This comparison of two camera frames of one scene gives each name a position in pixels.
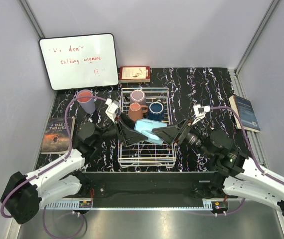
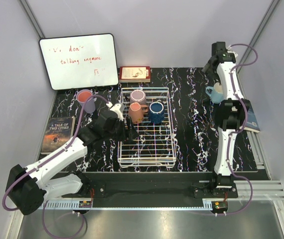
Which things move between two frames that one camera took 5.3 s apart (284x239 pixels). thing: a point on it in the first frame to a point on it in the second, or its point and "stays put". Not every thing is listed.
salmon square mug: x=135 y=111 stays put
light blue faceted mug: x=145 y=126 to x=216 y=95
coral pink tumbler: x=82 y=93 stays put
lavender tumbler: x=88 y=107 stays put
